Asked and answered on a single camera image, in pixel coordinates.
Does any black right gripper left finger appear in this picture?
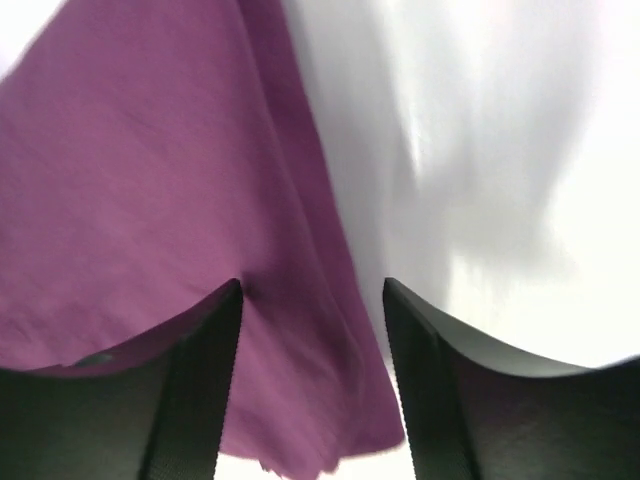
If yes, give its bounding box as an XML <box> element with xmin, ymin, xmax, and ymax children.
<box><xmin>1</xmin><ymin>279</ymin><xmax>243</xmax><ymax>479</ymax></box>

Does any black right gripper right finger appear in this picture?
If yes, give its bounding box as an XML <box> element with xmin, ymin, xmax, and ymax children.
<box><xmin>383</xmin><ymin>278</ymin><xmax>639</xmax><ymax>480</ymax></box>

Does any purple cloth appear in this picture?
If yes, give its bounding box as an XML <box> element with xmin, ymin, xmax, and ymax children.
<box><xmin>1</xmin><ymin>0</ymin><xmax>404</xmax><ymax>479</ymax></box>

